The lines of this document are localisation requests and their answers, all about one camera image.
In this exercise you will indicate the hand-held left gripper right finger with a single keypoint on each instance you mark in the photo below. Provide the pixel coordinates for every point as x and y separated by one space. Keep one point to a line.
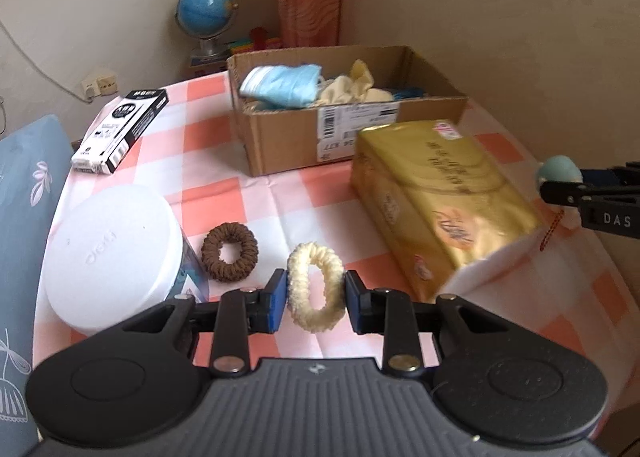
356 304

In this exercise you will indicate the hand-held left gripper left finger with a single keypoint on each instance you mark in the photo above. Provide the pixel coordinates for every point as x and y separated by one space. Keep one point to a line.
276 302

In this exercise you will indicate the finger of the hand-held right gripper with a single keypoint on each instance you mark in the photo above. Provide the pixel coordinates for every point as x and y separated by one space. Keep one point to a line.
612 176
560 193

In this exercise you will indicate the blue and white squishy toy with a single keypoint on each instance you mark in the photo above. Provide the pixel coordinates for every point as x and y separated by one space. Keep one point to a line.
560 169

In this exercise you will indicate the cream scrunchie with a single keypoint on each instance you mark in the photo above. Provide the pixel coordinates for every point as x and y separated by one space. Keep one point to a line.
299 269

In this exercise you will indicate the cardboard box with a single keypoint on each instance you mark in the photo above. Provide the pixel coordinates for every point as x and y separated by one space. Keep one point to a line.
285 142

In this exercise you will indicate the stack of blue face masks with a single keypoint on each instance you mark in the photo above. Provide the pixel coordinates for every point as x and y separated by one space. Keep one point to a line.
280 84

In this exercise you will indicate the brown scrunchie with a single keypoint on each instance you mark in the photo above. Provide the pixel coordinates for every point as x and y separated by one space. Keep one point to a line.
215 239

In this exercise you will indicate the pink checkered tablecloth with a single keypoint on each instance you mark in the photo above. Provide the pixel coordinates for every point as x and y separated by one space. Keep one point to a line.
310 207

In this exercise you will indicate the gold tissue pack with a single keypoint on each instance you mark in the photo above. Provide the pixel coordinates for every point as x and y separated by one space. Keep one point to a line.
430 177

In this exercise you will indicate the white round container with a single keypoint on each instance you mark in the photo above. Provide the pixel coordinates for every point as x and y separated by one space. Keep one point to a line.
110 247

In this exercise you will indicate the teal packet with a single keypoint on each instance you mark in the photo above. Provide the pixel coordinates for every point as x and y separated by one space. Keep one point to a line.
407 93

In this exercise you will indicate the black and white carton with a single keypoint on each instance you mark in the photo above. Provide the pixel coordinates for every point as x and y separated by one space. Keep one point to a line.
120 129

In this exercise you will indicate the blue floral pillow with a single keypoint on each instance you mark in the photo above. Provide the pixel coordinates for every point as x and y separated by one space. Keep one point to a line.
25 237

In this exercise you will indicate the colourful toy blocks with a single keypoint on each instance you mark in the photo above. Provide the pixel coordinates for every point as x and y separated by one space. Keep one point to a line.
255 41

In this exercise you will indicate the blue desk globe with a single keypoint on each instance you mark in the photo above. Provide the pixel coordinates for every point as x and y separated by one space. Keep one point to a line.
205 7

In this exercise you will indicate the white wall socket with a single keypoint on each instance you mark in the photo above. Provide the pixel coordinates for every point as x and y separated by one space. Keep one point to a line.
102 83

